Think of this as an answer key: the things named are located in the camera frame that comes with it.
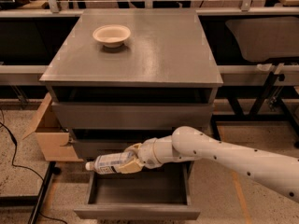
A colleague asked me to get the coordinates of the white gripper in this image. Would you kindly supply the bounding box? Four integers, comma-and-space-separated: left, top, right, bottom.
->
119, 138, 162, 174

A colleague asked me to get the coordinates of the clear plastic bottle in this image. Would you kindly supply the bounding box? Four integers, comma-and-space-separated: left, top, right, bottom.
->
85, 151, 135, 175

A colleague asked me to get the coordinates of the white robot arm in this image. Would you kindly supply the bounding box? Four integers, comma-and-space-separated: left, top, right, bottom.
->
120, 126, 299, 203

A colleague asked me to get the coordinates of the grey bottom drawer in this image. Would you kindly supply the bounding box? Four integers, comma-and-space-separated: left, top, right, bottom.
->
75, 163, 200, 220

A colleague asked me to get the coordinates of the grey drawer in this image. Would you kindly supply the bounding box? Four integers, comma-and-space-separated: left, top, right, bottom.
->
73, 128, 175, 161
52, 103, 212, 130
75, 163, 200, 220

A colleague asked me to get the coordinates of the grey middle drawer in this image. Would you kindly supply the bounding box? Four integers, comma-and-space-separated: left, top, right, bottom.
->
73, 128, 175, 161

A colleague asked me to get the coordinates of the grey top drawer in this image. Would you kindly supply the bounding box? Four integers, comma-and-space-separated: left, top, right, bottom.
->
52, 103, 212, 130

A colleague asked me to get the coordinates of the grey drawer cabinet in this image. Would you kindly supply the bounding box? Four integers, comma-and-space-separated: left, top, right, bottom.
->
39, 7, 223, 170

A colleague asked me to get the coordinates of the cardboard box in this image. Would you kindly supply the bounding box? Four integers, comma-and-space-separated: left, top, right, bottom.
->
22, 93, 82, 162

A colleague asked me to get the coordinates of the white paper bowl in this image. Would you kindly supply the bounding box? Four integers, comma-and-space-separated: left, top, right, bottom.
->
93, 24, 131, 48

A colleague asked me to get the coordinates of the black metal floor frame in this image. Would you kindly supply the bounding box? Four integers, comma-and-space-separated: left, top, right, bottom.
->
0, 161, 60, 224

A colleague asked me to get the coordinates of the black floor cable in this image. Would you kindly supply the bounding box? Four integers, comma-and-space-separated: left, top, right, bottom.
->
0, 109, 68, 224

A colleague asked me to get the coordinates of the black table leg frame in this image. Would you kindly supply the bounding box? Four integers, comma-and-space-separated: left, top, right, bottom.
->
211, 67, 299, 137

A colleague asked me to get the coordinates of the grey metal rail workbench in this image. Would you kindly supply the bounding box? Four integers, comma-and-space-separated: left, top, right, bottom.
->
0, 7, 299, 86

